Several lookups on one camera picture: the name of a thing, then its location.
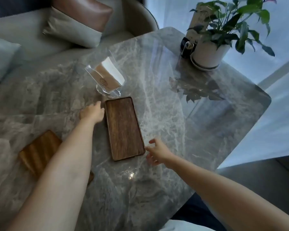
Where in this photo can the person's left hand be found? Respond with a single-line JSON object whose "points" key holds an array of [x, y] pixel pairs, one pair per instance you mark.
{"points": [[93, 114]]}

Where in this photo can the person's right hand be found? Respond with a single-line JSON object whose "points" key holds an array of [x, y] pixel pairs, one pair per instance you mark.
{"points": [[160, 153]]}

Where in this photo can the clear acrylic napkin holder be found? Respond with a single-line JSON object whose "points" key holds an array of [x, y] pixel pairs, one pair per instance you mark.
{"points": [[106, 90]]}

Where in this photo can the dark wooden tray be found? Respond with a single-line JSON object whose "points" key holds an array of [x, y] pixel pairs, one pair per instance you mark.
{"points": [[124, 128]]}

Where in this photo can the light brown wooden tray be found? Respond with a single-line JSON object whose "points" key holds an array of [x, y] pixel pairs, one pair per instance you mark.
{"points": [[39, 151]]}

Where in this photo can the person's right forearm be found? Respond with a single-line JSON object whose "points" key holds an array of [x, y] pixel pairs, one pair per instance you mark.
{"points": [[226, 194]]}

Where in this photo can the person's left forearm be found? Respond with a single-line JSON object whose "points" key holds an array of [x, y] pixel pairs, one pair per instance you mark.
{"points": [[60, 180]]}

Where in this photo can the person's dark trousers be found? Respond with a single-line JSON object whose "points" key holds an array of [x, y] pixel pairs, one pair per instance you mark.
{"points": [[195, 209]]}

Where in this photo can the person's white shirt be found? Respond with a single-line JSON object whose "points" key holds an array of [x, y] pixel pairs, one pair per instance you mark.
{"points": [[183, 227]]}

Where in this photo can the grey marble table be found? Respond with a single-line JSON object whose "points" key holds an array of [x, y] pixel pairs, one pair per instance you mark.
{"points": [[163, 93]]}

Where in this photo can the white pot saucer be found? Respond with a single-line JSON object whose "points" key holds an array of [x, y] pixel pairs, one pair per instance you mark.
{"points": [[204, 67]]}

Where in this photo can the black round container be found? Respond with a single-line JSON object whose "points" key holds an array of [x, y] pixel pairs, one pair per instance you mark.
{"points": [[186, 49]]}

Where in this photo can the grey fabric sofa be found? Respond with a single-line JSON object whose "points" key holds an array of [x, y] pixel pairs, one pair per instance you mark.
{"points": [[26, 26]]}

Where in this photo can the white sheer curtain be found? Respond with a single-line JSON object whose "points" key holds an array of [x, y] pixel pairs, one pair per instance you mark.
{"points": [[279, 93]]}

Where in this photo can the beige card sign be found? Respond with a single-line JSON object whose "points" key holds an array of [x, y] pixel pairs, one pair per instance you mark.
{"points": [[198, 17]]}

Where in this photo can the green leafy houseplant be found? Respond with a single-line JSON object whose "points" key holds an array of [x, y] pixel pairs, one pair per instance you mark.
{"points": [[231, 24]]}

